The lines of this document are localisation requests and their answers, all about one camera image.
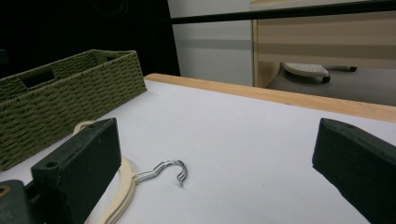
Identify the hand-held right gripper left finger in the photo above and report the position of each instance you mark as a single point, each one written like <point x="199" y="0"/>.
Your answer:
<point x="77" y="168"/>

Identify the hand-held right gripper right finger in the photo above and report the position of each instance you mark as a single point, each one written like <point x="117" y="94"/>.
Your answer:
<point x="355" y="168"/>

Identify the cream clothes hanger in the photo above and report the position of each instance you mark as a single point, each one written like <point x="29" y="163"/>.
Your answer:
<point x="107" y="217"/>
<point x="127" y="174"/>
<point x="120" y="199"/>

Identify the green woven basket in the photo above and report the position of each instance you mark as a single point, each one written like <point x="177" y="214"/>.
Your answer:
<point x="77" y="102"/>

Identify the wheeled floor stand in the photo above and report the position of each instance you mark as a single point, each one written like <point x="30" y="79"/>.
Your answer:
<point x="306" y="70"/>

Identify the light wooden desk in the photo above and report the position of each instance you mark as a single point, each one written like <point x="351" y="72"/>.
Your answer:
<point x="323" y="40"/>

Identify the black metal crossbar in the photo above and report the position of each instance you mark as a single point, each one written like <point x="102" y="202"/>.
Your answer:
<point x="280" y="13"/>

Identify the white cabinet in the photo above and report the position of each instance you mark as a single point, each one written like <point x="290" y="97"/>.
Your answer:
<point x="214" y="62"/>

